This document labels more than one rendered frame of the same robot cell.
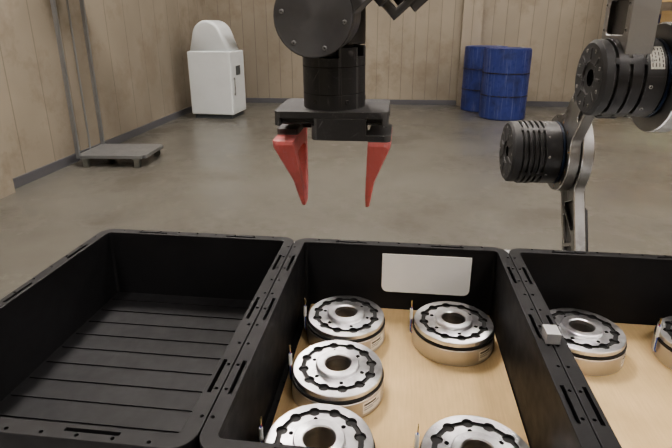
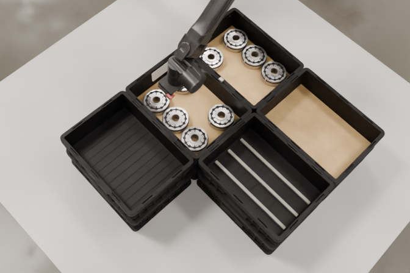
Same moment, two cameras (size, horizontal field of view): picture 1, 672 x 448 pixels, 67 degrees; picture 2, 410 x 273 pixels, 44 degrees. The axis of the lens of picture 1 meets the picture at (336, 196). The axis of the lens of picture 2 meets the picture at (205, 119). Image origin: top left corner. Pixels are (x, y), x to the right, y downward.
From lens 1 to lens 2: 1.53 m
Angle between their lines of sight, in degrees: 58
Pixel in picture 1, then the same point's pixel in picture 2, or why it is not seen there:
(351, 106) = not seen: hidden behind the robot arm
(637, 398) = (231, 69)
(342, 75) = not seen: hidden behind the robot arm
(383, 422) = (193, 121)
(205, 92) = not seen: outside the picture
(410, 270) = (159, 71)
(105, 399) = (132, 172)
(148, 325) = (102, 148)
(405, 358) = (178, 99)
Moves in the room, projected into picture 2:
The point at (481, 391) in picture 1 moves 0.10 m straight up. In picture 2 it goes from (202, 94) to (204, 81)
